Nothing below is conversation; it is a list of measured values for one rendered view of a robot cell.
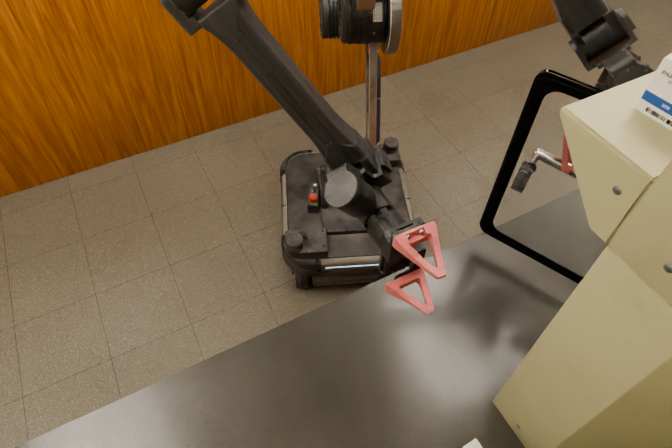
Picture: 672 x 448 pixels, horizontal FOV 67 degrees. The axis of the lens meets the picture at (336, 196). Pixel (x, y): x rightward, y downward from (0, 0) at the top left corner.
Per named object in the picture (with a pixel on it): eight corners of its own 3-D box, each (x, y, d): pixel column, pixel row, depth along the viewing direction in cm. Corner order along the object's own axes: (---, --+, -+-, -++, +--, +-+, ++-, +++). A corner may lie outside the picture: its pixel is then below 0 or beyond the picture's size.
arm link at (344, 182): (387, 152, 86) (345, 175, 89) (352, 124, 77) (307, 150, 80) (407, 214, 80) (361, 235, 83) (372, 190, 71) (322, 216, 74)
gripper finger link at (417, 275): (415, 305, 70) (381, 254, 75) (409, 328, 75) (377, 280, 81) (455, 286, 72) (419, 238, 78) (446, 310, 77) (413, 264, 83)
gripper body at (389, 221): (389, 240, 71) (364, 204, 75) (383, 279, 79) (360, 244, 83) (428, 224, 73) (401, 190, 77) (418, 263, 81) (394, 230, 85)
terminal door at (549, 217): (624, 309, 94) (766, 157, 64) (477, 227, 106) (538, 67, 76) (625, 306, 95) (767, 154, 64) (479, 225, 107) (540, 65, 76)
